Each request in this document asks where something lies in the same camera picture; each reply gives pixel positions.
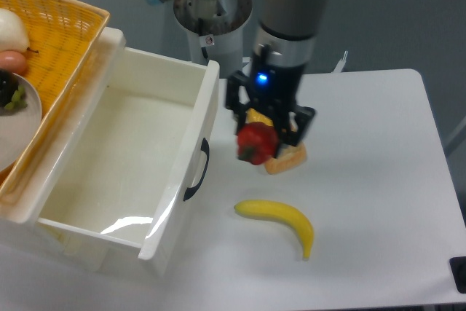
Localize black drawer handle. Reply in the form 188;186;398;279
183;138;210;202

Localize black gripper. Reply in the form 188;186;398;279
224;44;315;157

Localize black corner object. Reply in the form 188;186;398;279
449;256;466;294

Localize white plate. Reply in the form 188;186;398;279
1;74;42;172

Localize yellow woven basket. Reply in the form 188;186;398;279
1;0;110;205

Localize white drawer cabinet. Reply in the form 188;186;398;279
1;28;126;271

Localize toy bread triangle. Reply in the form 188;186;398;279
264;141;307;175

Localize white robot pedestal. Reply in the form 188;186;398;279
173;0;253;79

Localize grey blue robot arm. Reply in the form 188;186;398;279
147;0;328;156

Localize open white drawer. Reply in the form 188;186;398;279
39;48;220;275

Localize yellow toy banana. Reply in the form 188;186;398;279
234;200;315;260

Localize dark toy grapes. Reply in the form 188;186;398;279
0;68;19;107

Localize white table bracket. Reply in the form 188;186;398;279
333;50;349;74

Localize red toy pepper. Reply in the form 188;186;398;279
237;122;279;165

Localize yellow toy pepper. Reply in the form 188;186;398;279
246;109;273;127

